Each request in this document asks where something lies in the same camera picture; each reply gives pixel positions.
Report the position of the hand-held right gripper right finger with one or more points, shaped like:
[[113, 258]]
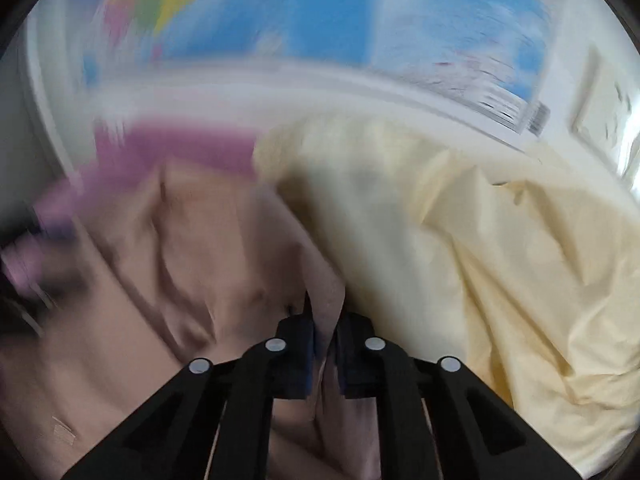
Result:
[[342, 360]]

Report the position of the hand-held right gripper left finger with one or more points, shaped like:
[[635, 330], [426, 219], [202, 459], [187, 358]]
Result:
[[307, 360]]

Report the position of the tan garment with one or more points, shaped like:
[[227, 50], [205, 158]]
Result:
[[200, 260]]

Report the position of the cream cloth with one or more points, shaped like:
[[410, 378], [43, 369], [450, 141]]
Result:
[[450, 240]]

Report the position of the white headboard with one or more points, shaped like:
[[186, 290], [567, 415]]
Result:
[[65, 110]]

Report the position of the pink flower print bedsheet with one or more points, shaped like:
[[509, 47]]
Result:
[[190, 145]]

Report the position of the colourful wall map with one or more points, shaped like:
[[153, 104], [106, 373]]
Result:
[[320, 15]]

